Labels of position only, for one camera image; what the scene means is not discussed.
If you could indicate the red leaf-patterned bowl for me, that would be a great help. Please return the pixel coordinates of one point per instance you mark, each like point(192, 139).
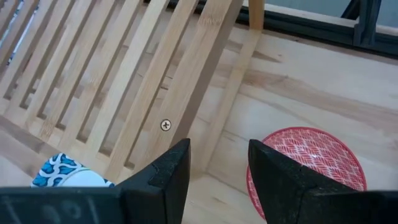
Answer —
point(317, 152)

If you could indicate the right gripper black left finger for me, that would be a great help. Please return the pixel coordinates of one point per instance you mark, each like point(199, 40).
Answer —
point(149, 199)

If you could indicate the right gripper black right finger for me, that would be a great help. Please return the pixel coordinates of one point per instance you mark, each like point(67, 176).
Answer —
point(280, 193)

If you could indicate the blue and white patterned bowl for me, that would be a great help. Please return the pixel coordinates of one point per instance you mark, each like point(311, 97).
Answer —
point(56, 169)

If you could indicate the wooden slatted shelf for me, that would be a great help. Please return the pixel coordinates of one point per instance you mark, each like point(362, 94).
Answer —
point(186, 62)

